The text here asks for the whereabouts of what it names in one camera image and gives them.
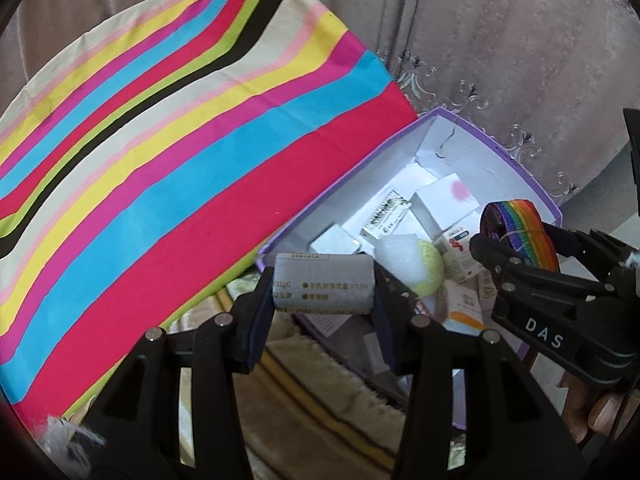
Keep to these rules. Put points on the black and white printed box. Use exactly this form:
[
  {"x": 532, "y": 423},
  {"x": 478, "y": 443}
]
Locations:
[{"x": 385, "y": 215}]

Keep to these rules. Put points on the grey and white box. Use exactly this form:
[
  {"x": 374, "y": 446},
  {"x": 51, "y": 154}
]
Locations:
[{"x": 325, "y": 285}]

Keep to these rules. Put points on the purple-edged white storage box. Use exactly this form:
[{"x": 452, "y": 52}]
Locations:
[{"x": 450, "y": 150}]

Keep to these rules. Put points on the small white box red mark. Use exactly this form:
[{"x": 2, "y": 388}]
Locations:
[{"x": 457, "y": 255}]

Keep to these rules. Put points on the colourful striped cloth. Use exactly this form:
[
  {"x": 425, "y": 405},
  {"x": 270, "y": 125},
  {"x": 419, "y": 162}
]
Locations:
[{"x": 150, "y": 185}]

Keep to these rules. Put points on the white box with pink print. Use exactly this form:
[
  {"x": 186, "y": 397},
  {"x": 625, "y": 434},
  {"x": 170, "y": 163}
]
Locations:
[{"x": 442, "y": 200}]

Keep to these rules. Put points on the green round sponge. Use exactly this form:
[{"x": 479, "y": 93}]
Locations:
[{"x": 431, "y": 270}]

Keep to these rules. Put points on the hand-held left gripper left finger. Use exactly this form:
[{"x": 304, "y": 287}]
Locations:
[{"x": 260, "y": 320}]

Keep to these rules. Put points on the silver grey box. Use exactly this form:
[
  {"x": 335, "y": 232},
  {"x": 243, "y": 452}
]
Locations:
[{"x": 335, "y": 245}]

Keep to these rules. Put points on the white foam block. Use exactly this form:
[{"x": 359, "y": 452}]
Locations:
[{"x": 400, "y": 255}]

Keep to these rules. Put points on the striped velvet cushion with tassels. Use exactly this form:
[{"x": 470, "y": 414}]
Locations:
[{"x": 310, "y": 410}]

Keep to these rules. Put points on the grey-brown embroidered curtain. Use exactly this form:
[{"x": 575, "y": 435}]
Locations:
[{"x": 500, "y": 35}]

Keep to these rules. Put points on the person's right hand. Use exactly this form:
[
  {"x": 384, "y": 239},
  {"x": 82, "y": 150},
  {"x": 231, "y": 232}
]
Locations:
[{"x": 605, "y": 410}]

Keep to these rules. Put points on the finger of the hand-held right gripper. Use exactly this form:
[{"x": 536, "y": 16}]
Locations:
[
  {"x": 500, "y": 260},
  {"x": 585, "y": 247}
]

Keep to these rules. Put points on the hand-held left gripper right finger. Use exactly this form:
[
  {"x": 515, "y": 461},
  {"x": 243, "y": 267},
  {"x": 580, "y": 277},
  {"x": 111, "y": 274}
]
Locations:
[{"x": 385, "y": 330}]

